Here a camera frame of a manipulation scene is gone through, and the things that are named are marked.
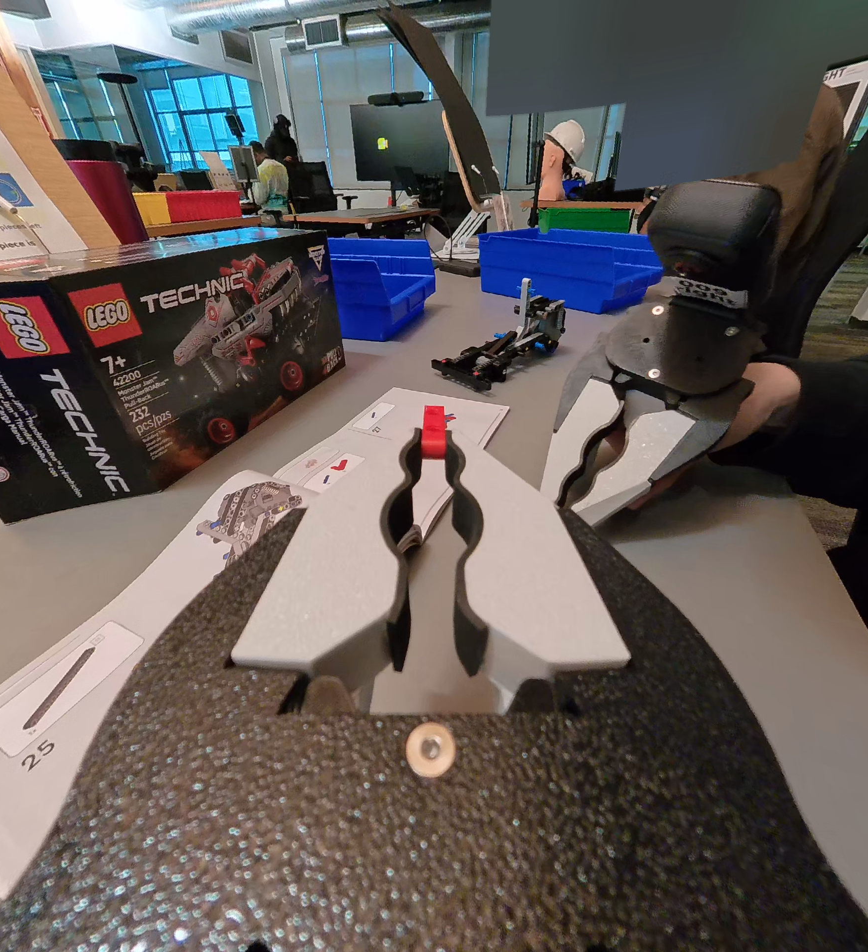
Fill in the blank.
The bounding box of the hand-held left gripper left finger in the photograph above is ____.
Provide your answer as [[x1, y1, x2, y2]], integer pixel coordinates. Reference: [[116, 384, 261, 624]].
[[230, 429, 425, 709]]

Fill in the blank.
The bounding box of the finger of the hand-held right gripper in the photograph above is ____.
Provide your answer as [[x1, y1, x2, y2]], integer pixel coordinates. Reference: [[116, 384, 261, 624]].
[[568, 409, 704, 528], [540, 378, 628, 513]]

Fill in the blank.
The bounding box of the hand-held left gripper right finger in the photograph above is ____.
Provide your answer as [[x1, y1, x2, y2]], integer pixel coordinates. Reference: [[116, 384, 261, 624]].
[[443, 433, 632, 709]]

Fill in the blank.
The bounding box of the red toy brick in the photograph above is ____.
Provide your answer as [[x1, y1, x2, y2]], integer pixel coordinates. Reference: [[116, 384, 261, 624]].
[[419, 405, 451, 458]]

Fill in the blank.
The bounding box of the person's right forearm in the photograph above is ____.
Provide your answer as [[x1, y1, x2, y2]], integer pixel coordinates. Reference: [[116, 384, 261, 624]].
[[709, 353, 868, 516]]

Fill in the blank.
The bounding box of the grey desk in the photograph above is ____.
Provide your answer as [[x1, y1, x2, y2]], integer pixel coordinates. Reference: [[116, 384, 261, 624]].
[[0, 260, 868, 952]]

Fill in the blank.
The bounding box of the wooden background desk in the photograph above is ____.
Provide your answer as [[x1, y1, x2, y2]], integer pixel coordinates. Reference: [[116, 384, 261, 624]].
[[285, 208, 442, 233]]

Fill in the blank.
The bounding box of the person's right hand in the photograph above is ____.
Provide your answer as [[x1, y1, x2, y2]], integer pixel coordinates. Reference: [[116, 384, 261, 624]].
[[629, 360, 804, 512]]

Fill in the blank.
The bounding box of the toy chassis model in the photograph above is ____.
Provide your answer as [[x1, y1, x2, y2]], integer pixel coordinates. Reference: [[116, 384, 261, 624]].
[[432, 277, 569, 393]]

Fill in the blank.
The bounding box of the toy instruction booklet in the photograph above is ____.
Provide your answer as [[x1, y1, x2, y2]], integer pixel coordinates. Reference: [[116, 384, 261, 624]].
[[0, 387, 511, 901]]

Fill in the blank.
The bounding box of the blue storage bin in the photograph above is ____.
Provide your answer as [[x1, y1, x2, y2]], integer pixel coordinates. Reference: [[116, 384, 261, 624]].
[[327, 238, 436, 343], [479, 227, 664, 315]]

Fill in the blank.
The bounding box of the green storage bin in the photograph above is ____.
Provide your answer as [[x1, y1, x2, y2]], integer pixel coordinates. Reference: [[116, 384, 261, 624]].
[[537, 207, 647, 235]]

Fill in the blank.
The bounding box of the person's upper body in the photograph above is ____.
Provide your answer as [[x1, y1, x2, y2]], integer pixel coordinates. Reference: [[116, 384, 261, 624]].
[[732, 85, 852, 358]]

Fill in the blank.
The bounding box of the mannequin head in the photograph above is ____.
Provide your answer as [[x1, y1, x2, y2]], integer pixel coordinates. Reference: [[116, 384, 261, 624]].
[[540, 141, 576, 202]]

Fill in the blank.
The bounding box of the white hard hat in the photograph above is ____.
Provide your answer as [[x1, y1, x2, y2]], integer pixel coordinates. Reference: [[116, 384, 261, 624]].
[[544, 119, 588, 165]]

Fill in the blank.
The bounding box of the black toy set box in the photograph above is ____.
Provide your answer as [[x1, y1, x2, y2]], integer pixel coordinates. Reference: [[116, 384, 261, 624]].
[[0, 227, 346, 525]]

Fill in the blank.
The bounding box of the white sign board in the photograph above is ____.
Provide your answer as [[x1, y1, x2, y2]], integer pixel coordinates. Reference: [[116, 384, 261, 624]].
[[824, 56, 868, 147]]

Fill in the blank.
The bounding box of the black document stand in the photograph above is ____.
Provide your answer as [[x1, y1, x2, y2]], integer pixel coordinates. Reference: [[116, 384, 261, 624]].
[[376, 3, 514, 258]]

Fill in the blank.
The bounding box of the black monitor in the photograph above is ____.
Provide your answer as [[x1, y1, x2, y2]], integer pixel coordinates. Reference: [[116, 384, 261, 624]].
[[350, 102, 451, 184]]

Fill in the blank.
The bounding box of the black office chair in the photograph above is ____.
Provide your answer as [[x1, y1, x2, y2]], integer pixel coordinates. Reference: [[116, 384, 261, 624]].
[[285, 160, 358, 217]]

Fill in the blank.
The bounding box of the red storage bin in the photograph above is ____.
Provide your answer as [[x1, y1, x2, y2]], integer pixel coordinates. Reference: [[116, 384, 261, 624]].
[[177, 190, 243, 223]]

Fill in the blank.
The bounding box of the yellow storage bin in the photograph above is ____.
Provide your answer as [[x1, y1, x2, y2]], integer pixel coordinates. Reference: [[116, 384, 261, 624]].
[[132, 192, 182, 226]]

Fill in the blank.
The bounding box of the dark red panel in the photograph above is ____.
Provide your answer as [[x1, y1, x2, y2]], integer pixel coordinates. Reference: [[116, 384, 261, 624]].
[[65, 158, 149, 245]]

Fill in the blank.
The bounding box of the wooden document stand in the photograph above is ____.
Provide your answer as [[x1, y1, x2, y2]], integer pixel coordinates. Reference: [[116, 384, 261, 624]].
[[0, 0, 123, 260]]

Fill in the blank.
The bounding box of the black floor lamp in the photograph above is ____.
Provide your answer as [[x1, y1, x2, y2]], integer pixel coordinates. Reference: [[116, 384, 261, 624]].
[[99, 70, 142, 161]]

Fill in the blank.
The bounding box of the silver ceiling duct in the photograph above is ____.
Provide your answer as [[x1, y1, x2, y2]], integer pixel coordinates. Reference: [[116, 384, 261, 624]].
[[170, 0, 495, 46]]

